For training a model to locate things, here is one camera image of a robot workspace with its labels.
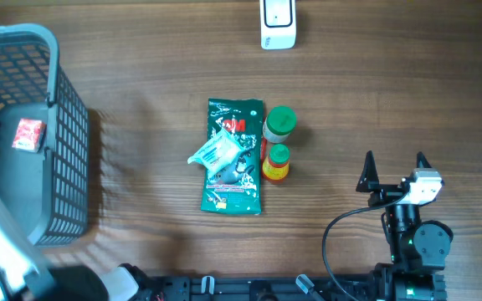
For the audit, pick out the red stick sachet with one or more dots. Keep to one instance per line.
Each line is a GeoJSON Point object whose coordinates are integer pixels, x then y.
{"type": "Point", "coordinates": [263, 145]}

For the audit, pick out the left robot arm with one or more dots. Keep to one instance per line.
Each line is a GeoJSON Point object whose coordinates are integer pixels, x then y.
{"type": "Point", "coordinates": [25, 274]}

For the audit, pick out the grey plastic mesh basket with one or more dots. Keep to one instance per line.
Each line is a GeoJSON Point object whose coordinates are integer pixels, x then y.
{"type": "Point", "coordinates": [46, 191]}

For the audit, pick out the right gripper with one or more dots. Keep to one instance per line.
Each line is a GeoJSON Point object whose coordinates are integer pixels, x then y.
{"type": "Point", "coordinates": [369, 182]}

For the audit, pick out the white barcode scanner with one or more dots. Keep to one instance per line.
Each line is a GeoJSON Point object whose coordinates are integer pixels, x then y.
{"type": "Point", "coordinates": [277, 24]}

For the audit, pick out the green 3M gloves package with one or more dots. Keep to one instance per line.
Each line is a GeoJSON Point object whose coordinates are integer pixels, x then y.
{"type": "Point", "coordinates": [235, 190]}

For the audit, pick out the red square snack packet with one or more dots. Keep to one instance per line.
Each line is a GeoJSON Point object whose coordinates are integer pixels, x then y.
{"type": "Point", "coordinates": [29, 135]}

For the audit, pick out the green cap sauce bottle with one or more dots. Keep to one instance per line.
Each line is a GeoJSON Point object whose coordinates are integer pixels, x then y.
{"type": "Point", "coordinates": [276, 165]}

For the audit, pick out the light green tissue packet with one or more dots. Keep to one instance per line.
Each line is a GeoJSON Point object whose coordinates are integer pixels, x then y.
{"type": "Point", "coordinates": [217, 153]}

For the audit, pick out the green lid white jar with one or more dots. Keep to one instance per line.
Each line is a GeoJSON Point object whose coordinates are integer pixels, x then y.
{"type": "Point", "coordinates": [279, 124]}

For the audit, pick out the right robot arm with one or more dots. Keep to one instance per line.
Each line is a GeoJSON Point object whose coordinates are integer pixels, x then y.
{"type": "Point", "coordinates": [418, 248]}

